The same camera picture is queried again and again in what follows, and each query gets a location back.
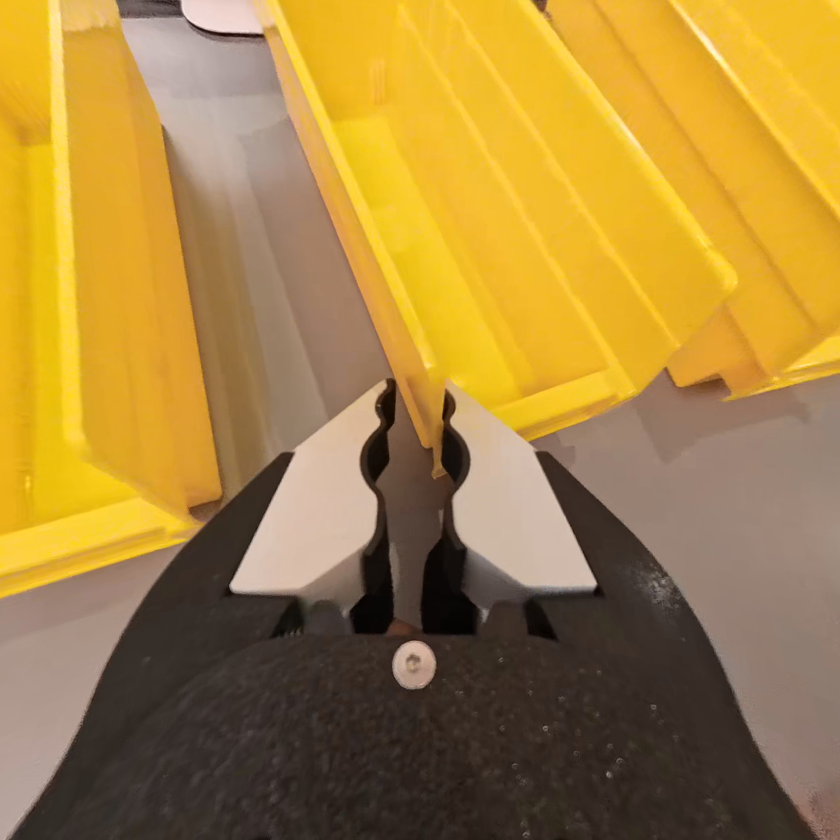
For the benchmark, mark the grey desk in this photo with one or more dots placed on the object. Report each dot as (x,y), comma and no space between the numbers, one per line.
(722,525)

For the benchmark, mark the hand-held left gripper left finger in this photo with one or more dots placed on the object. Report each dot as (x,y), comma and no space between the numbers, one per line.
(308,525)

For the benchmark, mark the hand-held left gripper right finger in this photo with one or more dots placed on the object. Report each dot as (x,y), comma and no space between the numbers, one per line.
(518,525)

